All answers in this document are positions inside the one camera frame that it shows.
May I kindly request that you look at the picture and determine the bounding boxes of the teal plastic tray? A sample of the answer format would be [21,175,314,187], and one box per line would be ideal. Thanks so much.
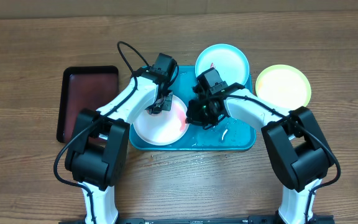
[129,64,257,152]

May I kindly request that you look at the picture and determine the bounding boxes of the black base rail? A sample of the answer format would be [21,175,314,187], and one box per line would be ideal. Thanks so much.
[59,214,335,224]

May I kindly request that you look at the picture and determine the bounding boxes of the pink plate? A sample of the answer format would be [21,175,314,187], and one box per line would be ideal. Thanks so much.
[130,95,190,150]

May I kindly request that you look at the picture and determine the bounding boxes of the dark red tray black rim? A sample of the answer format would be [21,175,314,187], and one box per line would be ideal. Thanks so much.
[56,65,119,143]

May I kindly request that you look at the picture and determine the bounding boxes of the light blue plate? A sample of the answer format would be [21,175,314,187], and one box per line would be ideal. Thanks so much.
[195,44,250,85]

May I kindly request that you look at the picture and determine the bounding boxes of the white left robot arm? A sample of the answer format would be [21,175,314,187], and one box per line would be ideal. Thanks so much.
[58,75,174,223]

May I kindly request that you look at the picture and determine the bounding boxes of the yellow-green plate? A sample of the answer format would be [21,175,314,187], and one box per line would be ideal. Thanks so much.
[255,65,312,110]

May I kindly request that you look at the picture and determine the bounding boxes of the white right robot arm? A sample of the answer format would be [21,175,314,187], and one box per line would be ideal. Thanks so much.
[186,87,341,223]

